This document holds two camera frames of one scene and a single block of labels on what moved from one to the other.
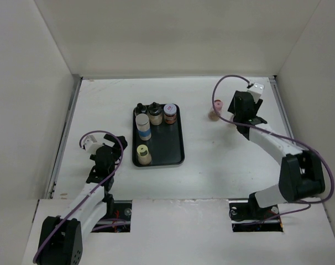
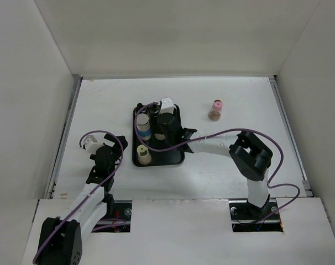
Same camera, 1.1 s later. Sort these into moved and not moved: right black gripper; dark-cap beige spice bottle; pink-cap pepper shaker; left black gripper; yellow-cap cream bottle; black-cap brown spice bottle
Moved: dark-cap beige spice bottle; right black gripper
Not moved: black-cap brown spice bottle; pink-cap pepper shaker; yellow-cap cream bottle; left black gripper
